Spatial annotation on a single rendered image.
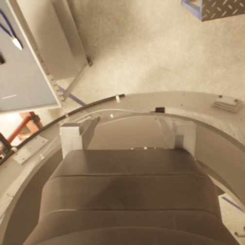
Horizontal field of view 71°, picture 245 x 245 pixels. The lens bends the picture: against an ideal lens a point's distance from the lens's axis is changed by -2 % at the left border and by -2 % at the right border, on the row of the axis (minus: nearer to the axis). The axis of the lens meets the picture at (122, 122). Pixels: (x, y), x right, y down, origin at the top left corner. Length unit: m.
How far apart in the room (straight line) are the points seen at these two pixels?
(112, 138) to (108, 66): 0.82
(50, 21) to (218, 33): 1.14
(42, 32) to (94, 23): 0.40
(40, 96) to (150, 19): 0.91
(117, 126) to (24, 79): 0.54
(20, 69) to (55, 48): 0.36
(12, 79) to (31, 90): 0.10
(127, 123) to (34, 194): 0.49
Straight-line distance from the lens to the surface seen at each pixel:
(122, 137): 0.91
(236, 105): 0.91
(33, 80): 1.03
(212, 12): 0.86
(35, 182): 0.79
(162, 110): 0.87
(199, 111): 0.90
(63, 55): 1.30
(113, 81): 1.61
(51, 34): 1.30
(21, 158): 0.97
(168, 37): 1.47
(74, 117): 1.04
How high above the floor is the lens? 1.42
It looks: 50 degrees down
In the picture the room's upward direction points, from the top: 169 degrees counter-clockwise
